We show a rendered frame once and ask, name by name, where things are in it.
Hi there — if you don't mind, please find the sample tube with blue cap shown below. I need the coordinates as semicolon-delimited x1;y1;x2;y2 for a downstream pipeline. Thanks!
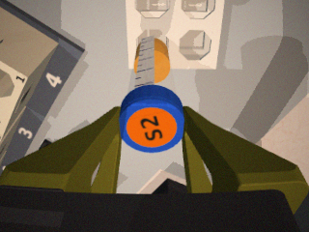
119;35;184;153

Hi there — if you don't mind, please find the cream tube rack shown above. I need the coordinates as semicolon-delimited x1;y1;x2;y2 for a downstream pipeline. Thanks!
126;0;224;70

